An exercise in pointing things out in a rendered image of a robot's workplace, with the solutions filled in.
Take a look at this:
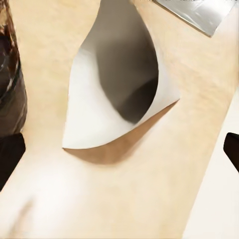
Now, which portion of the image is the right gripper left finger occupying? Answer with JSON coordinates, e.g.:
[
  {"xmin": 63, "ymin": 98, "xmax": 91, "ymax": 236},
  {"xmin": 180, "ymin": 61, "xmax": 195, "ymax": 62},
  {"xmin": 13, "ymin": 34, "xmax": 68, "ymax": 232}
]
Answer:
[{"xmin": 0, "ymin": 132, "xmax": 26, "ymax": 192}]

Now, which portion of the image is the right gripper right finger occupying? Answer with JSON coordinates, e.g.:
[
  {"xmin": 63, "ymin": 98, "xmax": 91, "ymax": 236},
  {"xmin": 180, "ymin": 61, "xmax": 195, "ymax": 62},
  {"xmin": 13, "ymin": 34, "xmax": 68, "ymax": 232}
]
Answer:
[{"xmin": 223, "ymin": 132, "xmax": 239, "ymax": 171}]

